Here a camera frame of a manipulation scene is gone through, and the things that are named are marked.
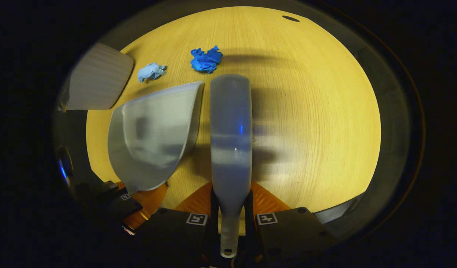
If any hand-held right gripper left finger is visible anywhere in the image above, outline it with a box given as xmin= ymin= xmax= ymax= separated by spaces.
xmin=135 ymin=182 xmax=221 ymax=267

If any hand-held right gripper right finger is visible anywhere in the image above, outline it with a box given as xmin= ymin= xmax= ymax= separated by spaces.
xmin=244 ymin=182 xmax=337 ymax=267

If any white ribbed garbage bin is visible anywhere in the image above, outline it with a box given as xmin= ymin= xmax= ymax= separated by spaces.
xmin=58 ymin=42 xmax=134 ymax=112

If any small white broom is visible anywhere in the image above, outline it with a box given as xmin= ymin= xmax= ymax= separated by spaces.
xmin=210 ymin=74 xmax=253 ymax=258

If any light blue paper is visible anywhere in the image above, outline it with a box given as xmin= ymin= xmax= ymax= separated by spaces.
xmin=137 ymin=63 xmax=167 ymax=83

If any dark blue paper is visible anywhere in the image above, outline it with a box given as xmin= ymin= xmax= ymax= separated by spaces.
xmin=190 ymin=46 xmax=223 ymax=73

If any wooden desktop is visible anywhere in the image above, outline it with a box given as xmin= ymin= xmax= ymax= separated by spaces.
xmin=86 ymin=6 xmax=382 ymax=226

